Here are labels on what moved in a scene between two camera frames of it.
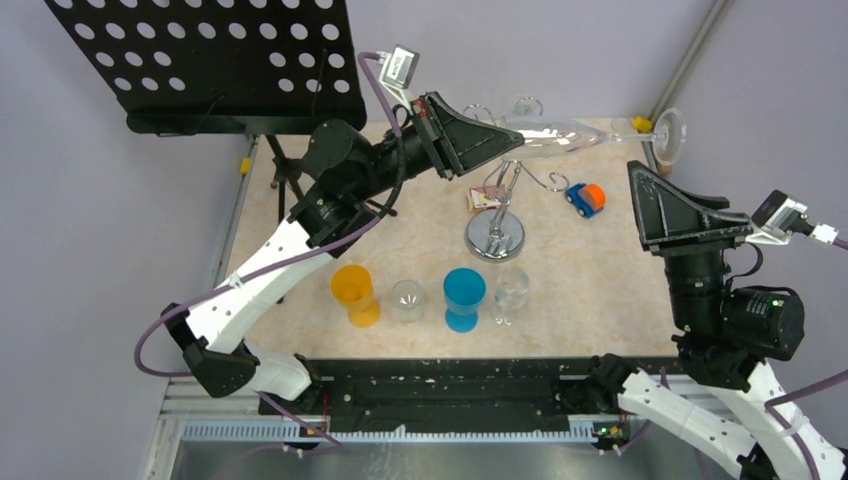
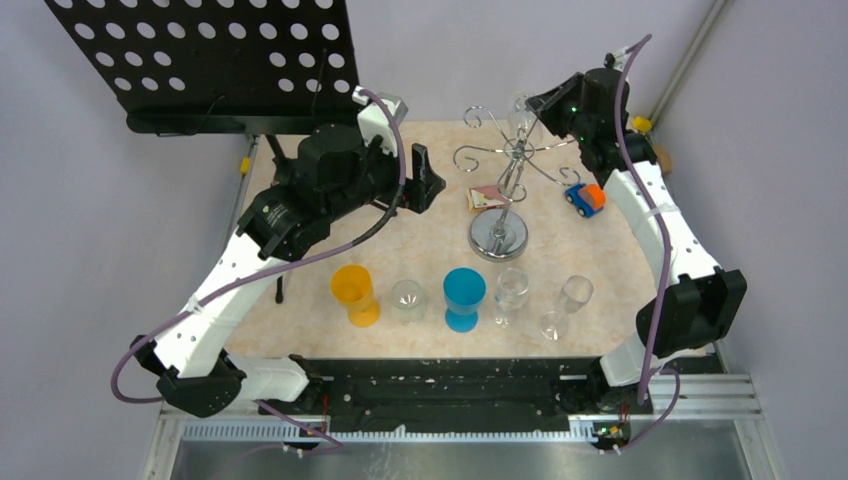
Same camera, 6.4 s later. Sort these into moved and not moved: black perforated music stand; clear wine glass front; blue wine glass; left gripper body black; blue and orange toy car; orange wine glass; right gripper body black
Moved: left gripper body black; right gripper body black
Not moved: black perforated music stand; blue and orange toy car; clear wine glass front; blue wine glass; orange wine glass
